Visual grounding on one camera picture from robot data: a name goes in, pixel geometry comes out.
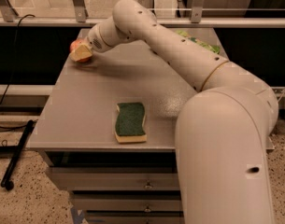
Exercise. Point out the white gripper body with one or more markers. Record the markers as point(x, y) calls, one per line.
point(93, 41)

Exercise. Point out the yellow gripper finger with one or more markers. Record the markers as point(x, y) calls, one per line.
point(81, 53)

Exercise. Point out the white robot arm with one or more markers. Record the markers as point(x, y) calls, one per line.
point(221, 132)

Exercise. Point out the green and yellow sponge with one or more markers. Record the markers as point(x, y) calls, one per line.
point(129, 126)

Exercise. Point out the green snack bag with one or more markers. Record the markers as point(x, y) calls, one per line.
point(214, 48)

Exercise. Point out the top drawer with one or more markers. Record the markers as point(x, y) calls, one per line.
point(84, 179)

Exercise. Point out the drawer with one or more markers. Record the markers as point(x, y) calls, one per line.
point(123, 218)
point(84, 179)
point(143, 202)

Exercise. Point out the grey drawer cabinet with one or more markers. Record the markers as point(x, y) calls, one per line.
point(77, 126)

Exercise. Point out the black rod on floor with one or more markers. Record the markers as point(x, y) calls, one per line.
point(6, 182)

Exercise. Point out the middle drawer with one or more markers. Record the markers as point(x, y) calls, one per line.
point(143, 202)

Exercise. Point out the bottom drawer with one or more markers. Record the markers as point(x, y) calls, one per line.
point(123, 218)

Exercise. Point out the metal railing frame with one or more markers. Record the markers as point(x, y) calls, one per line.
point(172, 13)

